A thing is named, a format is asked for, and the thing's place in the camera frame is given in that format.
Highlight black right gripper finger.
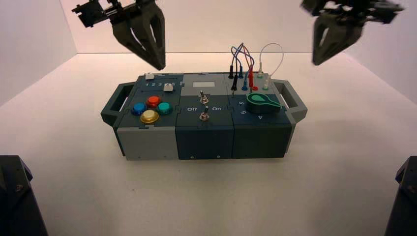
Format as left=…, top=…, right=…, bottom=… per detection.
left=320, top=17, right=364, bottom=65
left=311, top=14, right=340, bottom=66

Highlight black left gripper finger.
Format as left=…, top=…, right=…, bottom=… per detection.
left=112, top=13, right=161, bottom=71
left=141, top=1, right=166, bottom=70

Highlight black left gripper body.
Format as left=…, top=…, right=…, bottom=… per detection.
left=71, top=0, right=145, bottom=29

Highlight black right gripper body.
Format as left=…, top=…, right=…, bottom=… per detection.
left=301, top=0, right=405, bottom=25

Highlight orange round push button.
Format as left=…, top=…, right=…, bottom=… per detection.
left=146, top=95, right=163, bottom=109

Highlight blue round push button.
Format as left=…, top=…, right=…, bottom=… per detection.
left=131, top=103, right=148, bottom=116

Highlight teal round push button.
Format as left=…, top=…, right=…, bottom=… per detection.
left=156, top=102, right=173, bottom=115

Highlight yellow round push button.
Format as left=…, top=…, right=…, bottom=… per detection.
left=140, top=110, right=160, bottom=124

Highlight green rotary knob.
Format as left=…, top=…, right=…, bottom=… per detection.
left=246, top=92, right=281, bottom=115

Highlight grey and teal control box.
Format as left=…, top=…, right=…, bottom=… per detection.
left=100, top=72, right=308, bottom=161

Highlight white patch cable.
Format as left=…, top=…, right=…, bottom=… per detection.
left=258, top=43, right=284, bottom=86

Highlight red patch cable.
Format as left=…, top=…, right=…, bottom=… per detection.
left=242, top=45, right=255, bottom=89

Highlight blue patch cable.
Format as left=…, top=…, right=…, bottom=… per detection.
left=231, top=46, right=255, bottom=91

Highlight black patch cable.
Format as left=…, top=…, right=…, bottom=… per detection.
left=228, top=43, right=244, bottom=95

